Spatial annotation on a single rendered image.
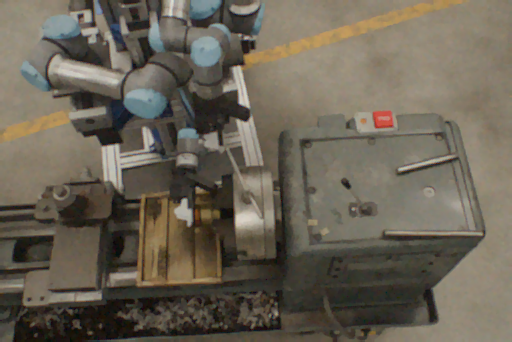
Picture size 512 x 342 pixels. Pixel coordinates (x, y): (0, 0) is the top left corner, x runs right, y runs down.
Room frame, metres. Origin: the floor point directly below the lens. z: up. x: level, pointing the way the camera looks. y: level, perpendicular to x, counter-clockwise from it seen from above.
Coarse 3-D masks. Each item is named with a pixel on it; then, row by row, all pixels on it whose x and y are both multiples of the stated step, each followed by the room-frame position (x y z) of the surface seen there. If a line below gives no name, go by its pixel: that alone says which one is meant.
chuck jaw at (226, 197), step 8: (224, 176) 0.80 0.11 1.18; (232, 176) 0.80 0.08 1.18; (224, 184) 0.77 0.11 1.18; (232, 184) 0.77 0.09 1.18; (216, 192) 0.75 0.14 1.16; (224, 192) 0.75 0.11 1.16; (232, 192) 0.75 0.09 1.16; (216, 200) 0.73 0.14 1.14; (224, 200) 0.73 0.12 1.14; (232, 200) 0.73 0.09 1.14; (216, 208) 0.71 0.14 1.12
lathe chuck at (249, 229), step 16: (256, 176) 0.77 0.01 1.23; (240, 192) 0.71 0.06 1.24; (256, 192) 0.71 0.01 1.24; (240, 208) 0.66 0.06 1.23; (240, 224) 0.62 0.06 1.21; (256, 224) 0.61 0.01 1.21; (240, 240) 0.58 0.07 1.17; (256, 240) 0.58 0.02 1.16; (240, 256) 0.55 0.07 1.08; (256, 256) 0.55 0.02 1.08
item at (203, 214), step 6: (198, 204) 0.74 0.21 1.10; (204, 204) 0.73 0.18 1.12; (210, 204) 0.73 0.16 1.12; (198, 210) 0.71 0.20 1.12; (204, 210) 0.71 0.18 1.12; (210, 210) 0.70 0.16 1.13; (216, 210) 0.71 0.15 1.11; (198, 216) 0.69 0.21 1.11; (204, 216) 0.69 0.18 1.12; (210, 216) 0.68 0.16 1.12; (216, 216) 0.69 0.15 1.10; (198, 222) 0.68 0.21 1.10; (204, 222) 0.67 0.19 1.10; (210, 222) 0.67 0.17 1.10
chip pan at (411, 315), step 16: (400, 304) 0.49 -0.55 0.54; (288, 320) 0.45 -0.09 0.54; (304, 320) 0.45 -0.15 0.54; (320, 320) 0.45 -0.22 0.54; (352, 320) 0.44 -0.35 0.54; (368, 320) 0.43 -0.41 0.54; (384, 320) 0.43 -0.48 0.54; (400, 320) 0.43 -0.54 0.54; (416, 320) 0.42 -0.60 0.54; (0, 336) 0.46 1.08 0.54
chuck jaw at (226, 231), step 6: (216, 222) 0.67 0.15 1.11; (222, 222) 0.67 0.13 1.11; (228, 222) 0.67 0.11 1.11; (234, 222) 0.66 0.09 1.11; (216, 228) 0.65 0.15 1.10; (222, 228) 0.64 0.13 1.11; (228, 228) 0.64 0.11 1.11; (234, 228) 0.64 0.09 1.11; (222, 234) 0.62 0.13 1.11; (228, 234) 0.62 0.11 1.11; (234, 234) 0.62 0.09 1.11; (228, 240) 0.60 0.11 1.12; (234, 240) 0.60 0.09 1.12; (228, 246) 0.58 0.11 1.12; (234, 246) 0.58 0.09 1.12; (240, 252) 0.56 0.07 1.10; (246, 252) 0.56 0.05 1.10
